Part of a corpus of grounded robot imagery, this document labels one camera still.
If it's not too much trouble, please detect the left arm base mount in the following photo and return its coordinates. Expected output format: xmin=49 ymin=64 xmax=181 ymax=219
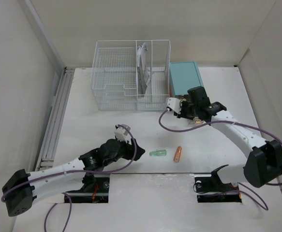
xmin=66 ymin=174 xmax=110 ymax=203

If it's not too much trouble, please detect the clear plastic drawer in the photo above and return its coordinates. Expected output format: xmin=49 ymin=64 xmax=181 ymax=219
xmin=188 ymin=117 xmax=204 ymax=127

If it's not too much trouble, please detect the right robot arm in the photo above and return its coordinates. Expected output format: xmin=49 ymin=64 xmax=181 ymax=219
xmin=168 ymin=87 xmax=282 ymax=190

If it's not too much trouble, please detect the aluminium rail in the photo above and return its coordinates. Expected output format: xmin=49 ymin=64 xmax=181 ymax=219
xmin=36 ymin=67 xmax=75 ymax=166

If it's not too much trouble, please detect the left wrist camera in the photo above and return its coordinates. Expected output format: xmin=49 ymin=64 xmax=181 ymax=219
xmin=114 ymin=124 xmax=131 ymax=143

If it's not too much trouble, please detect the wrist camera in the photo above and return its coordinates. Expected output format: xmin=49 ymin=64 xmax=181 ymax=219
xmin=114 ymin=124 xmax=131 ymax=143
xmin=166 ymin=97 xmax=182 ymax=114

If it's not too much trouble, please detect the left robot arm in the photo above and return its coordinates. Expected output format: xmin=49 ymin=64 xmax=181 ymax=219
xmin=1 ymin=139 xmax=145 ymax=217

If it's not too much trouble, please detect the teal drawer cabinet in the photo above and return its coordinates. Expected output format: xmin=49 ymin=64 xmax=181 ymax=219
xmin=169 ymin=61 xmax=204 ymax=102

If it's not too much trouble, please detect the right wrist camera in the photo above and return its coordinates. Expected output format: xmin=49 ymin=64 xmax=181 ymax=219
xmin=166 ymin=97 xmax=182 ymax=114

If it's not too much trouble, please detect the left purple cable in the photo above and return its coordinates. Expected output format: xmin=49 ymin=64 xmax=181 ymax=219
xmin=0 ymin=124 xmax=138 ymax=232

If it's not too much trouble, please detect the white wire desk organizer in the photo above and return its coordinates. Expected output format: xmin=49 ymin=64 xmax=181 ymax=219
xmin=91 ymin=40 xmax=171 ymax=111

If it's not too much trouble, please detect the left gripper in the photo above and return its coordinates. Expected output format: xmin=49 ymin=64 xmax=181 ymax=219
xmin=103 ymin=136 xmax=143 ymax=166

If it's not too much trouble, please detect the green highlighter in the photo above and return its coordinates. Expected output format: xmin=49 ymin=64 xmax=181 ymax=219
xmin=149 ymin=150 xmax=167 ymax=157

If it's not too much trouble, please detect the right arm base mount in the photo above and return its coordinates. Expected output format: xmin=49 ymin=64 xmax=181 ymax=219
xmin=193 ymin=164 xmax=242 ymax=203

